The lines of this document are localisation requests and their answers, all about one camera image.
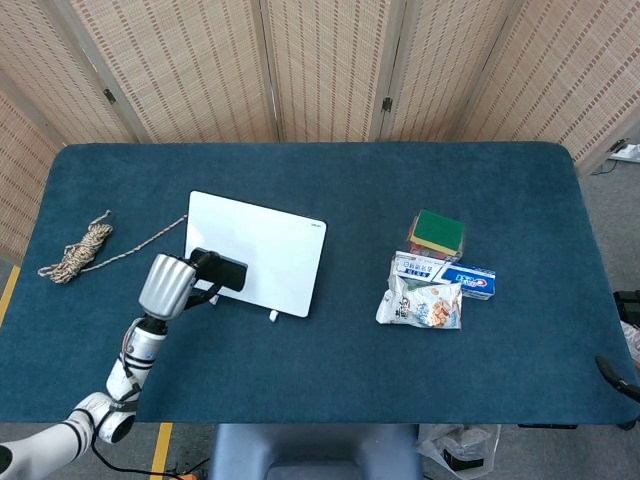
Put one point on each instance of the silver and black left robot hand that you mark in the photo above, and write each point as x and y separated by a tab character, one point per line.
165	287

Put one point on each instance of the black blue board eraser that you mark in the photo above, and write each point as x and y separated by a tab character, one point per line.
226	272

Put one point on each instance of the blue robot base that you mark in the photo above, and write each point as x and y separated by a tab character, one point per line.
315	452

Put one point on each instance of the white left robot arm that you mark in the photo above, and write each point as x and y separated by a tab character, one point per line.
125	380

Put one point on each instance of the white plastic board stand foot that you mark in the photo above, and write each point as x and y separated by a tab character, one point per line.
215	300
273	315

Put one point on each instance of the blue velvet tablecloth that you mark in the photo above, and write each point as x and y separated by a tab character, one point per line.
320	365

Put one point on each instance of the dark metal screen hinge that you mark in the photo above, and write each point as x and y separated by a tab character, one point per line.
109	96
386	104

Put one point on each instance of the crumpled silver snack bag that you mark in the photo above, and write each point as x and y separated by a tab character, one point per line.
420	307

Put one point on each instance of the green and yellow sponge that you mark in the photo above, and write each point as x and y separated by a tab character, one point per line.
425	252
439	229

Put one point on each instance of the woven bamboo folding screen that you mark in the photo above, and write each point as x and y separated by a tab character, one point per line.
320	65

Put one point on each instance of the white and blue toothpaste box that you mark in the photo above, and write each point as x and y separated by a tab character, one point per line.
470	282

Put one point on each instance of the clear crumpled plastic bag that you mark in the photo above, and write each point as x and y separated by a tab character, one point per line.
457	447

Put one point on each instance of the black box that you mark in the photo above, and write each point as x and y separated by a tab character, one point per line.
627	307

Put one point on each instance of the white power strip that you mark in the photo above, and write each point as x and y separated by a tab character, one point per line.
626	151

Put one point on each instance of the white board with dark frame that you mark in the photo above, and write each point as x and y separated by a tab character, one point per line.
280	260

